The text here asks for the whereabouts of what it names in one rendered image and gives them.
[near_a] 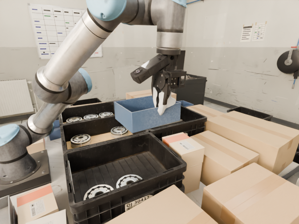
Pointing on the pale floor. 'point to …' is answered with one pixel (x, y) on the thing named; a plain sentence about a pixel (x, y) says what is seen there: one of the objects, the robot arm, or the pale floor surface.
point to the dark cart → (191, 90)
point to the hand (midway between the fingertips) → (158, 111)
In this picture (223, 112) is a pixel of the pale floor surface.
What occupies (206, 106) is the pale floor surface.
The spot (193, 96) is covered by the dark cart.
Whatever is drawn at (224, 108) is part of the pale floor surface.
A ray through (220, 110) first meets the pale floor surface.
